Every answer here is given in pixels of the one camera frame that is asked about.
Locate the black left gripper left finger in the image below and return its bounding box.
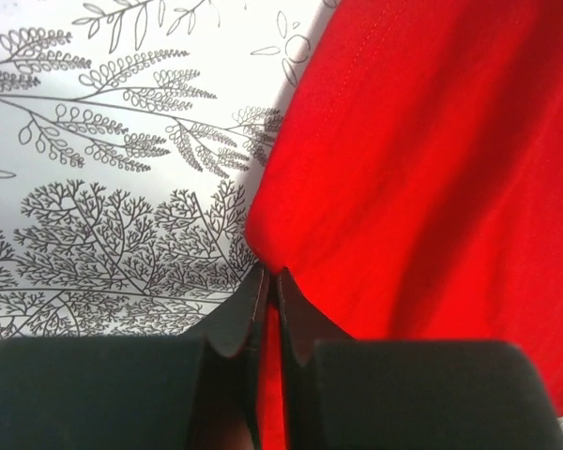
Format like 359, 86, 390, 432
0, 266, 268, 449

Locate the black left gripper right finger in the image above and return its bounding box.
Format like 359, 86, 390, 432
277, 270, 563, 449

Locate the red t shirt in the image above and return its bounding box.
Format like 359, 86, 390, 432
243, 0, 563, 450

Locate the floral table mat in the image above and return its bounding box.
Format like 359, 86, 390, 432
0, 1, 338, 340

